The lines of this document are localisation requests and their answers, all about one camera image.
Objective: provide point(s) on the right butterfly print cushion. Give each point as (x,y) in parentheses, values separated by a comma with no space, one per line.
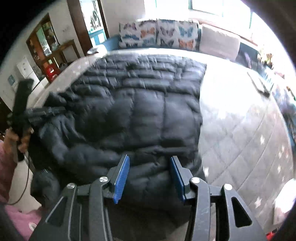
(177,34)

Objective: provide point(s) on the butterfly print cushion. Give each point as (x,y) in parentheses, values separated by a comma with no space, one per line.
(177,34)
(138,34)

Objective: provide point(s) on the left butterfly print cushion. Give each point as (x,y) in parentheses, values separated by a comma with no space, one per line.
(138,34)

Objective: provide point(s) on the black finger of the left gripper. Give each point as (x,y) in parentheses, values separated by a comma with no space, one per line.
(38,115)

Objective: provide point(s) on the grey remote control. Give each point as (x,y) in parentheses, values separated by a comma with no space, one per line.
(263,85)

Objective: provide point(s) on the person's left hand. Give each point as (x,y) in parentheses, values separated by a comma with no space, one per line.
(12,138)

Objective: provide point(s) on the purple plush toy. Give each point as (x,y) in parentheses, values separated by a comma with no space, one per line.
(247,60)

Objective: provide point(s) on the red plastic stool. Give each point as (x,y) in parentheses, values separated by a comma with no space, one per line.
(52,72)

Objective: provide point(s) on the black puffer down jacket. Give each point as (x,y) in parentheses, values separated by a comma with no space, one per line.
(146,106)

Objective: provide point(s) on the blue sofa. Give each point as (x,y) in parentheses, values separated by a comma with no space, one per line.
(283,95)

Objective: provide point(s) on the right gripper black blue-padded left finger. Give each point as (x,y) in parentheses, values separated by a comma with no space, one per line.
(64,220)

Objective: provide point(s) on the dark brown door frame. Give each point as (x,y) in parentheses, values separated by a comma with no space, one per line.
(89,23)

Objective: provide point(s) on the white plain cushion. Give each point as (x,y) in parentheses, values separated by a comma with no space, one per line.
(219,43)

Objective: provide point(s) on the brown wooden display cabinet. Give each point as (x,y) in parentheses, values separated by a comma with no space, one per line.
(41,41)

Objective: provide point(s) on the plush teddy bear toys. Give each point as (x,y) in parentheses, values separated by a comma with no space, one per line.
(265,59)

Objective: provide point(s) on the grey quilted star mat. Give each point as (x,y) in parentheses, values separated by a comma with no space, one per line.
(243,141)

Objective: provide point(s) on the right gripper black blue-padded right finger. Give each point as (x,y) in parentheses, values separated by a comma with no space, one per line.
(234,220)

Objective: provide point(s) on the white refrigerator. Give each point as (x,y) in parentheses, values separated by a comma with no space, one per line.
(27,72)

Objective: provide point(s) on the green framed window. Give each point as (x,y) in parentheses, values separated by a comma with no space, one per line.
(234,14)

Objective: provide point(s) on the brown wooden side table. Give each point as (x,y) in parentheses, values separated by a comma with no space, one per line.
(67,51)

